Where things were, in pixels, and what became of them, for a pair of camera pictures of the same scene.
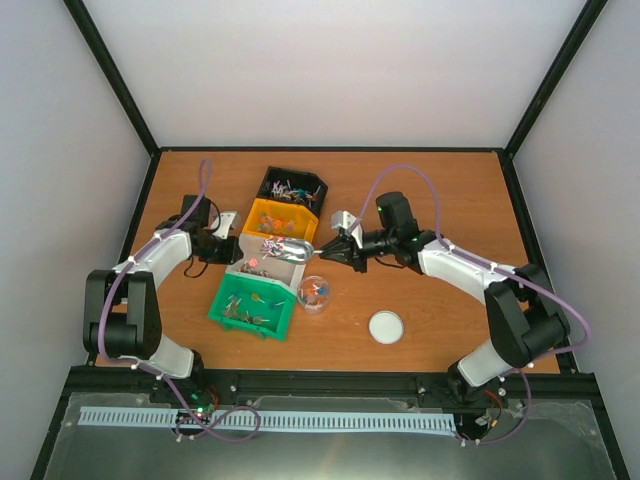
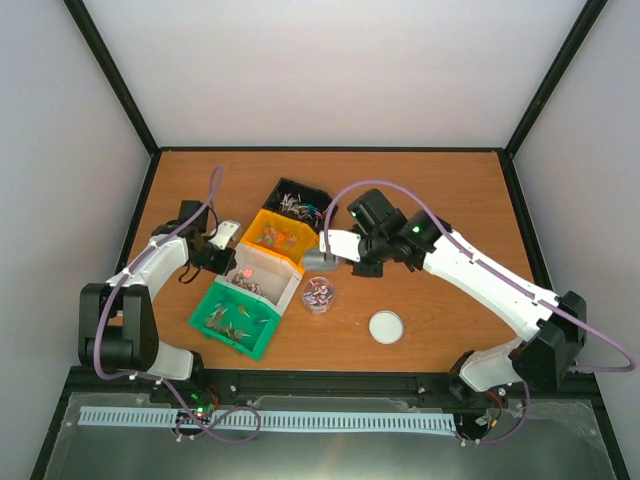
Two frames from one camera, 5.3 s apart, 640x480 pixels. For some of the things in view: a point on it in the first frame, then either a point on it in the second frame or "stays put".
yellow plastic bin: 278,219 -> 281,237
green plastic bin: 252,305 -> 236,320
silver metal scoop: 290,250 -> 315,260
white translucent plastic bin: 255,264 stays put
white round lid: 385,327 stays put
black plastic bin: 295,186 -> 300,202
